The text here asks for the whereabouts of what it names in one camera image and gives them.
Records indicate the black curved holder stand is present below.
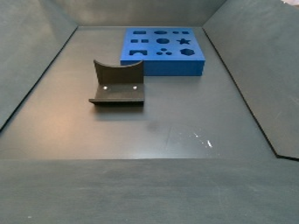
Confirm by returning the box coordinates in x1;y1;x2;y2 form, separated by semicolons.
89;60;146;105

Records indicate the blue shape-sorter block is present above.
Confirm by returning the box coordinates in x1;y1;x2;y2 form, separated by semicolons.
121;27;206;76

